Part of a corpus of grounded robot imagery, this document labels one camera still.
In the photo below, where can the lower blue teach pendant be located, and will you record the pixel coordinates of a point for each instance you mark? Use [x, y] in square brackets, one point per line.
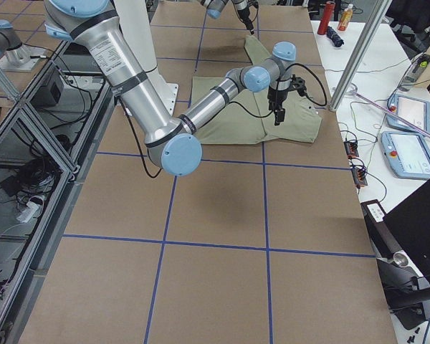
[407, 154]

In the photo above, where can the upper blue teach pendant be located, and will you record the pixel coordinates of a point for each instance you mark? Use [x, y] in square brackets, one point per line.
[414, 110]

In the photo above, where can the blue teach pendant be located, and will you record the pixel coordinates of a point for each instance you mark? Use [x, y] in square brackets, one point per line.
[414, 110]
[407, 154]

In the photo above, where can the aluminium frame post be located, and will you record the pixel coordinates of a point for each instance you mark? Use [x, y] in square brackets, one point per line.
[369, 30]

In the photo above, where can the olive green long-sleeve shirt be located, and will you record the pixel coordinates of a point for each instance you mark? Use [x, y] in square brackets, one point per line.
[233, 110]

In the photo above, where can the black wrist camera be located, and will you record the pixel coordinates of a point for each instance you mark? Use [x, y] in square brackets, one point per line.
[298, 84]

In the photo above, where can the folded dark blue umbrella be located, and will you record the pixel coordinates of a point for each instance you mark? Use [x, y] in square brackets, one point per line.
[334, 37]

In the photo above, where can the orange drink bottle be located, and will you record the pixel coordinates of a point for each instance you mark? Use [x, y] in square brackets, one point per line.
[345, 18]

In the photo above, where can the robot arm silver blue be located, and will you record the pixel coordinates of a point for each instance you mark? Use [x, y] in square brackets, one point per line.
[214, 8]
[117, 34]

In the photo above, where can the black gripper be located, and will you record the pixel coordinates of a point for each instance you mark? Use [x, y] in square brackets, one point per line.
[243, 14]
[275, 95]

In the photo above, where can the red cylindrical bottle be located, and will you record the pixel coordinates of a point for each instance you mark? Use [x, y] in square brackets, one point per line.
[326, 16]

